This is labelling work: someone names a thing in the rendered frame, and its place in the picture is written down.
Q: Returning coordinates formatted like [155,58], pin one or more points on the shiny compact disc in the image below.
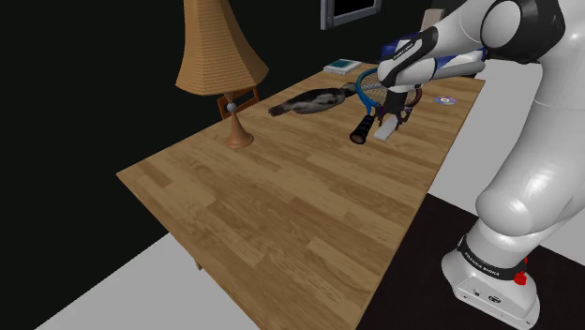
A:
[444,100]

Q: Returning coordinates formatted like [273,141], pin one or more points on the white remote control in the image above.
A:
[385,130]

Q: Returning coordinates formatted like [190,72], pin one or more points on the wooden picture frame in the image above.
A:
[247,98]

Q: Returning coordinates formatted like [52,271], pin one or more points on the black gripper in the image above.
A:
[395,99]

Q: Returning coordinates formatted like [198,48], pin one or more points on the dark robot stand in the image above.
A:
[425,283]

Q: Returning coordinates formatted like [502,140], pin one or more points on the grey framed window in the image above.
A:
[352,11]

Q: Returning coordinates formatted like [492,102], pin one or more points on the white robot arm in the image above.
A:
[539,151]

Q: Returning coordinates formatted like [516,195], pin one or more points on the tan table lamp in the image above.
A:
[219,50]

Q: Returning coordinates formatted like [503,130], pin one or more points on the wooden table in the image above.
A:
[283,215]

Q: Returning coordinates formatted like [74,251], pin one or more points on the teal white book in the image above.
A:
[342,66]

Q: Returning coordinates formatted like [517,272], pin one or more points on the grey black bird figure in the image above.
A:
[310,101]

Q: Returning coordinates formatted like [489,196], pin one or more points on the blue tennis racket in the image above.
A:
[364,128]

